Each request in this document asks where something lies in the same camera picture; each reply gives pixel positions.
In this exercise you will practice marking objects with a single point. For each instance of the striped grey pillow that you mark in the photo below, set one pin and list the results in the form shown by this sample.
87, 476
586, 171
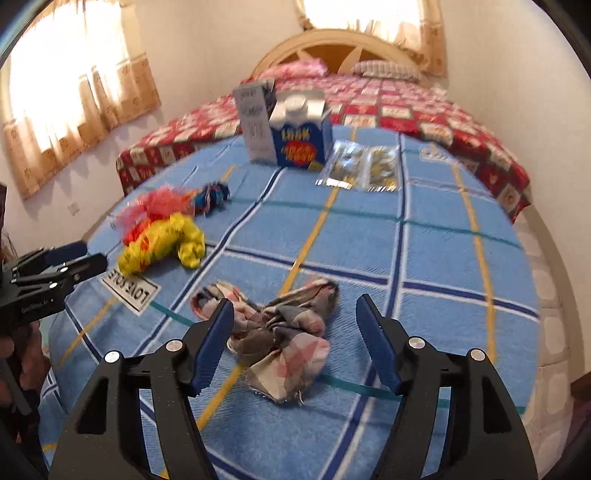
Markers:
388, 70

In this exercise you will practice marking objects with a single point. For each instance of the blue plaid blanket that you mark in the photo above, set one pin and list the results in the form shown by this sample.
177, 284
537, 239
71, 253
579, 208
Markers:
415, 258

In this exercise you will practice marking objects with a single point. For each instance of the cream wooden headboard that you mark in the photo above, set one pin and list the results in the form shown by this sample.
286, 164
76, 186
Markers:
323, 44

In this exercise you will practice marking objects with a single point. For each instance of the grey cardboard box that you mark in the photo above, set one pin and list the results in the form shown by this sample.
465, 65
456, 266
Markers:
254, 124

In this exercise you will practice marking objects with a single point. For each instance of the pink floral pillow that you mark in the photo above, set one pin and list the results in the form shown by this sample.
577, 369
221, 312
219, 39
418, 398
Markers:
295, 69

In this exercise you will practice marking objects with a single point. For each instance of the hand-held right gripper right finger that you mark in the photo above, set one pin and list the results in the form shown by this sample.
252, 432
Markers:
376, 341

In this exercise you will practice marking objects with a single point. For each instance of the blue multicolour fabric scrap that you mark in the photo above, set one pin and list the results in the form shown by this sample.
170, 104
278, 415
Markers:
212, 196

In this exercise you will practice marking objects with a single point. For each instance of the red checkered bed blanket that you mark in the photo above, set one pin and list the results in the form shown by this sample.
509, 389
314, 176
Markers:
415, 110

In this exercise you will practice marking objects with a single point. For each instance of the blue drink carton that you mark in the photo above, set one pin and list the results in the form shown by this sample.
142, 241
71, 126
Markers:
300, 138

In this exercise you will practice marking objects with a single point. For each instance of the clear blister pack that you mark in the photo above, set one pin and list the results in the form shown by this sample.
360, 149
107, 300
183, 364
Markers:
381, 168
341, 164

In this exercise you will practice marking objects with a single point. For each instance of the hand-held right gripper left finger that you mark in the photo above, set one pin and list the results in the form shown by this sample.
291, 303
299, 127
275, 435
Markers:
217, 341

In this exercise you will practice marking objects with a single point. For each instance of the plaid cloth scrap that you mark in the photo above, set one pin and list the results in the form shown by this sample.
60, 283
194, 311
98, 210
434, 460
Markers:
286, 332

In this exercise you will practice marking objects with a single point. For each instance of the white wall outlet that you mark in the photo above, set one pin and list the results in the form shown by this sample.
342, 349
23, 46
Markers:
74, 208

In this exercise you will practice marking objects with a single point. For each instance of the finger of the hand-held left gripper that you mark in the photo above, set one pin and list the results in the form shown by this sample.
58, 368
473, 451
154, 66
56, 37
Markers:
67, 251
87, 267

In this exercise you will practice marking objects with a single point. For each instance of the red mesh bag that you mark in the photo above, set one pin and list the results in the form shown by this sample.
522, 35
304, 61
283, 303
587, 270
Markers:
152, 203

